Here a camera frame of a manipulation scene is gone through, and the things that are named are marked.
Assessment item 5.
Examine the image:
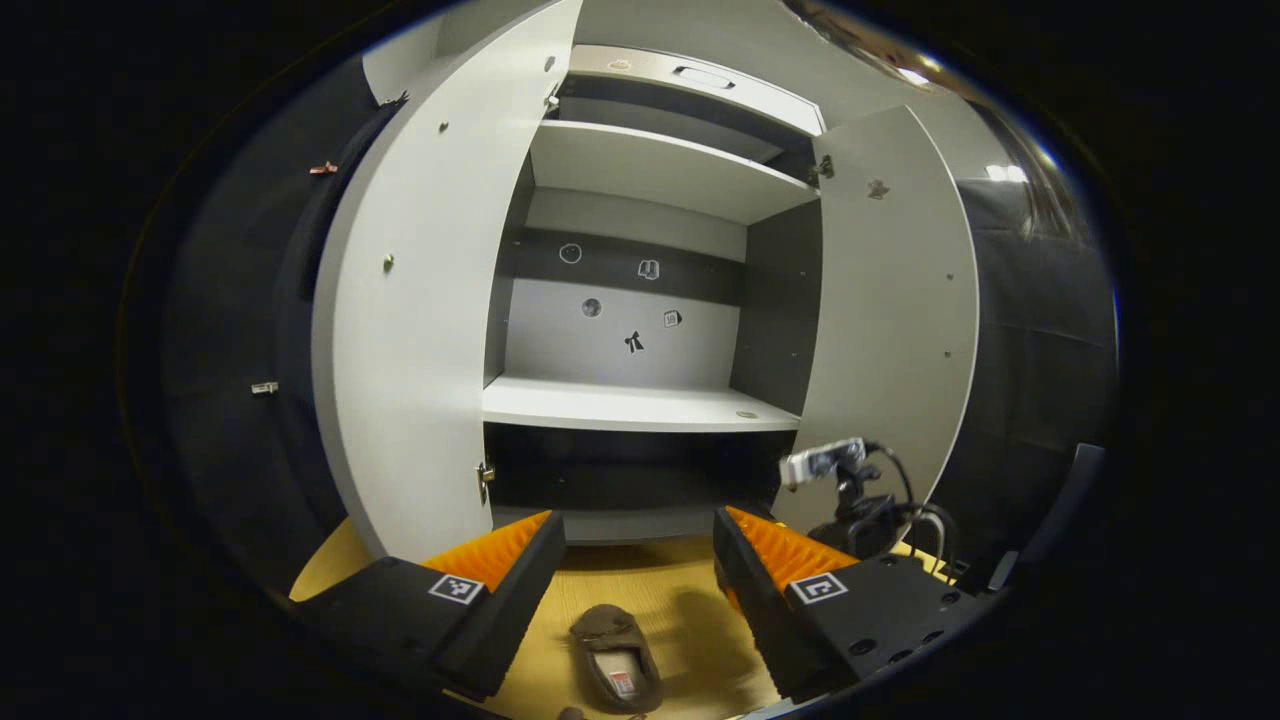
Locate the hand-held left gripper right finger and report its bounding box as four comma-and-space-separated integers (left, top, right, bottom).
711, 503, 999, 706

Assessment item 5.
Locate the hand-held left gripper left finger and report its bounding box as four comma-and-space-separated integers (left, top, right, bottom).
288, 508, 569, 703

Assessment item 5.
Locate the brown fuzzy shoe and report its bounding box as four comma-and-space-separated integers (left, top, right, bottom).
568, 603, 664, 714

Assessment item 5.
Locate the black backdrop cloth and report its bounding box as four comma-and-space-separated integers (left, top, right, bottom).
940, 100, 1119, 591
165, 60, 401, 601

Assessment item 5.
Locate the white shoe cabinet door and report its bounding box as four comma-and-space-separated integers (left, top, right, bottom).
775, 103, 981, 546
310, 0, 586, 563

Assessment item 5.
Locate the white cabinet shelf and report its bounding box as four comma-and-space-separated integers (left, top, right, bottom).
481, 375, 803, 434
527, 120, 821, 226

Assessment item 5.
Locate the black cable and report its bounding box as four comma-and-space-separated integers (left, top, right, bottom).
865, 440, 959, 583

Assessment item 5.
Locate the white shoe cabinet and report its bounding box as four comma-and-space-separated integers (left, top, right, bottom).
480, 42, 831, 546

